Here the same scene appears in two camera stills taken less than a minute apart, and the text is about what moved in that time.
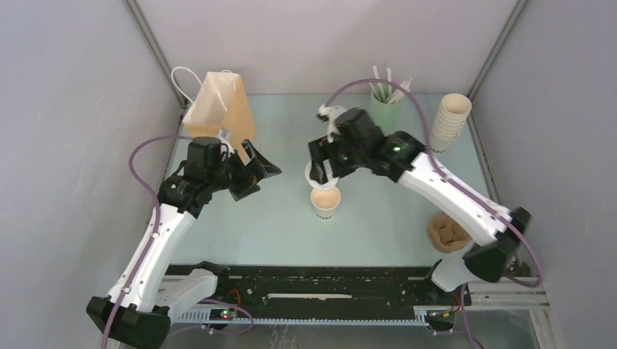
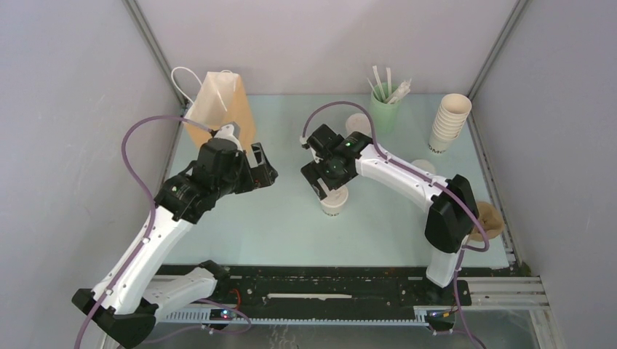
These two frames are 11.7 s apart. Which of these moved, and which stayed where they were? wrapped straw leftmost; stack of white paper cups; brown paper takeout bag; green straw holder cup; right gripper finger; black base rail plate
Moved: right gripper finger
Stayed: green straw holder cup; black base rail plate; stack of white paper cups; wrapped straw leftmost; brown paper takeout bag
